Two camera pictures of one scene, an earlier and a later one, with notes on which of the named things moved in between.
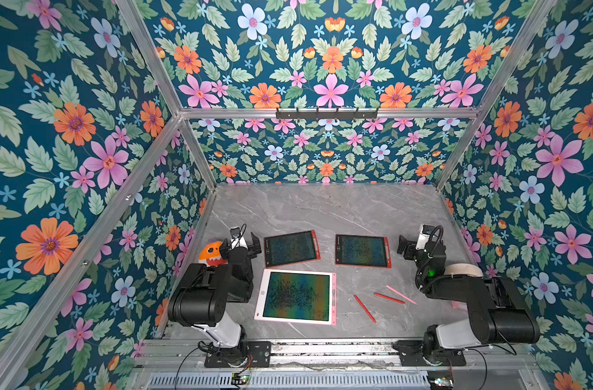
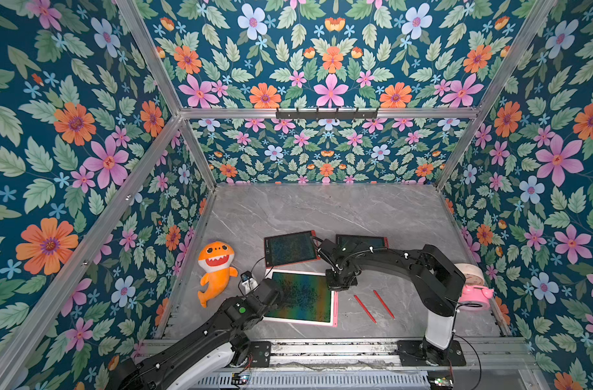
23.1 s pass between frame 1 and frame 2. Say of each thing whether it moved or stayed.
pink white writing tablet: stayed
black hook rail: stayed
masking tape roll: stayed
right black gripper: moved
